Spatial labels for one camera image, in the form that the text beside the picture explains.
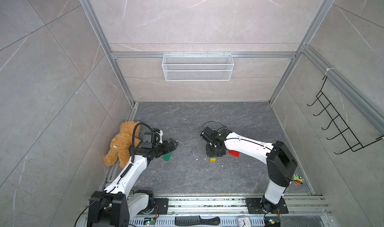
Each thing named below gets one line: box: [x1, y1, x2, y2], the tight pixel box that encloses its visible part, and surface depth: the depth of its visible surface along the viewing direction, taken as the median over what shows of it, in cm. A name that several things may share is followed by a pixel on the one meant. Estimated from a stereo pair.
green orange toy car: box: [292, 173, 303, 185], surface depth 82 cm
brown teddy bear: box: [103, 121, 141, 169], surface depth 88 cm
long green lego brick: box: [163, 152, 173, 162], surface depth 91 cm
